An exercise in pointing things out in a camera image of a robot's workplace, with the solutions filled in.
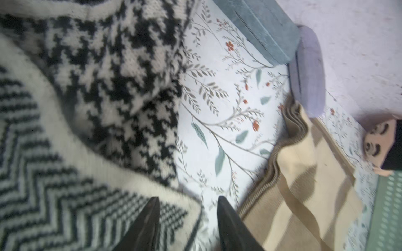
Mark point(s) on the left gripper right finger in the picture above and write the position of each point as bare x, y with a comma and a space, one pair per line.
233, 234

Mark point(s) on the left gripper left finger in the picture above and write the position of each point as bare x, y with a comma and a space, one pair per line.
143, 234

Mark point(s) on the brown beige striped scarf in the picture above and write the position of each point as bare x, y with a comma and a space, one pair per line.
306, 201

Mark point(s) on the black white knitted scarf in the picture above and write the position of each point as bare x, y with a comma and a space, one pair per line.
90, 96

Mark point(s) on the mint green plastic basket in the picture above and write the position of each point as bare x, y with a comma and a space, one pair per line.
386, 224

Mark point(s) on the floral table mat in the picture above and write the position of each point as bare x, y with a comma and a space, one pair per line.
230, 116

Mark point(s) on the doll with black hair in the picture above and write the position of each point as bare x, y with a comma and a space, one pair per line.
383, 147

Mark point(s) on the lilac oval case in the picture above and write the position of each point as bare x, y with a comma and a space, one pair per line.
307, 74

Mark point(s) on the grey rectangular case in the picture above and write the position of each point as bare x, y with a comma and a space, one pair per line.
266, 26

